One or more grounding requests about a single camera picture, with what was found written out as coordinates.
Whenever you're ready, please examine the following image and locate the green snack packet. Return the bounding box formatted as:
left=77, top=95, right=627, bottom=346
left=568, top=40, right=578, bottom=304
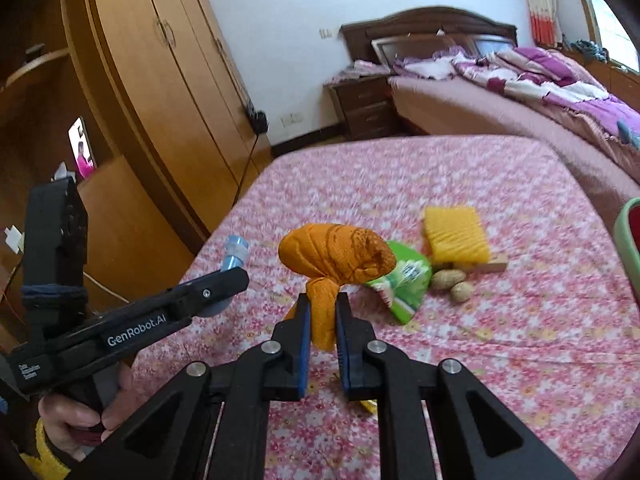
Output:
left=363, top=240, right=433, bottom=324

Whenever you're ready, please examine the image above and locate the purple patchwork quilt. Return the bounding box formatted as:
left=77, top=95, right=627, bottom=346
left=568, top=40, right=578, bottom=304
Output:
left=452, top=46, right=640, bottom=151

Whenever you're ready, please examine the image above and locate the person's left hand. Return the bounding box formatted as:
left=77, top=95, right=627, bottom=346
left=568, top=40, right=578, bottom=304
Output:
left=37, top=366, right=134, bottom=461

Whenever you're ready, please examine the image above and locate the folded cloth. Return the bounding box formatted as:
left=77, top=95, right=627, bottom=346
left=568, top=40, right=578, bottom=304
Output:
left=325, top=59, right=391, bottom=86

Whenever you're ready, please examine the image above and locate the wooden desk panel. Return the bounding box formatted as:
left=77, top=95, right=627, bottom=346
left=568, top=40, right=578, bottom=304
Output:
left=80, top=155, right=211, bottom=311

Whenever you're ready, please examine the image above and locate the pile of clothes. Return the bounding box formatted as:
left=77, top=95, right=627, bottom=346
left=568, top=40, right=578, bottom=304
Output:
left=570, top=39, right=608, bottom=63

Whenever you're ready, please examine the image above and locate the pink floral tablecloth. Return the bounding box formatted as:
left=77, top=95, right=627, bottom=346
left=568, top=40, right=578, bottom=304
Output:
left=130, top=134, right=640, bottom=480

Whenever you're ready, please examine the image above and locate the floral curtain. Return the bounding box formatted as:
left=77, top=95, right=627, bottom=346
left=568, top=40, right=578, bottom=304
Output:
left=520, top=0, right=563, bottom=48

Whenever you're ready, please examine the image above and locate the yellow mesh sponge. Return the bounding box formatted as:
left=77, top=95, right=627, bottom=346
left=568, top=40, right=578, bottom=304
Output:
left=422, top=205, right=493, bottom=264

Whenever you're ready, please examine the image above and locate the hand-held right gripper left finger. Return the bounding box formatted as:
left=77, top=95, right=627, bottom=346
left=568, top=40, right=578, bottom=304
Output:
left=75, top=292, right=313, bottom=480

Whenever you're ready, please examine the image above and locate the phone with lit screen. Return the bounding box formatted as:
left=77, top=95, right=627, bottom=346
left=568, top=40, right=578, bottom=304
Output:
left=68, top=116, right=97, bottom=181

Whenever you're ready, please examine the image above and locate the dark wooden nightstand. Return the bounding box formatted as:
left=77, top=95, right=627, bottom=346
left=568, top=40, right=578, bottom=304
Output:
left=324, top=74, right=401, bottom=142

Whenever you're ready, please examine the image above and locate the black cable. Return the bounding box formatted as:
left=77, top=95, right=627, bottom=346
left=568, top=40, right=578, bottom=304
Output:
left=232, top=132, right=261, bottom=206

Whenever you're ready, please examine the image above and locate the white pillow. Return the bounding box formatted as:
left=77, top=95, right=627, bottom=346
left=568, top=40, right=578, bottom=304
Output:
left=395, top=52, right=458, bottom=81

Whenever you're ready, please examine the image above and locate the wooden block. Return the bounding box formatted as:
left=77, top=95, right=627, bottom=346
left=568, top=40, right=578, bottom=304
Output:
left=452, top=254, right=509, bottom=275

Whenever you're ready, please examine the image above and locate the orange cloth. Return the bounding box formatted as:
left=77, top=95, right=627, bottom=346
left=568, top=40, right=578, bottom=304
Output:
left=278, top=223, right=397, bottom=350

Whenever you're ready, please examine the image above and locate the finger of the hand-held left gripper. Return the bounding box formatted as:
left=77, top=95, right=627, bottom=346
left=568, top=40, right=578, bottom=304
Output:
left=167, top=266, right=250, bottom=322

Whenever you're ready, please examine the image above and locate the dark wooden headboard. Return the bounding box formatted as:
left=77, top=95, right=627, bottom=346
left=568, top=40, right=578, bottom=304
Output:
left=340, top=6, right=518, bottom=68

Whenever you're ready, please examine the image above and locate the low wooden cabinet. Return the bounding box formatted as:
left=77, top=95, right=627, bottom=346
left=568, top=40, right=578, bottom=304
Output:
left=585, top=57, right=640, bottom=111

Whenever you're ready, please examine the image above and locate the bed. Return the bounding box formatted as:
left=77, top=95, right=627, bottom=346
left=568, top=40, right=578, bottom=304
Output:
left=387, top=47, right=640, bottom=186

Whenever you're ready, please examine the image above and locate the window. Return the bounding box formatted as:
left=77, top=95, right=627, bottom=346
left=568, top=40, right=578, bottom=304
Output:
left=582, top=0, right=640, bottom=73

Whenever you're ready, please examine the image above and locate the red chair with green frame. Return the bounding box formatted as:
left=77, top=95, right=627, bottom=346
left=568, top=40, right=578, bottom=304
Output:
left=614, top=196, right=640, bottom=306

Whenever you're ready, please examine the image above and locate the black charger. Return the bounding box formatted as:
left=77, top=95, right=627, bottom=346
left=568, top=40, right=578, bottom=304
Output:
left=245, top=102, right=270, bottom=133

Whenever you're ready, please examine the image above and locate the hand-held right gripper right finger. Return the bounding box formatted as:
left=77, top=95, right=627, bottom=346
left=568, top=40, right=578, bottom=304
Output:
left=335, top=291, right=576, bottom=480

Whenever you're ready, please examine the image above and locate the wooden wardrobe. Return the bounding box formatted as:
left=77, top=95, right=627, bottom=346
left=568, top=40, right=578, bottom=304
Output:
left=60, top=0, right=273, bottom=256

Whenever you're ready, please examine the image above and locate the white cable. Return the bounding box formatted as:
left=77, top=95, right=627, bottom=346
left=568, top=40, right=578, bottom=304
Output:
left=82, top=270, right=121, bottom=302

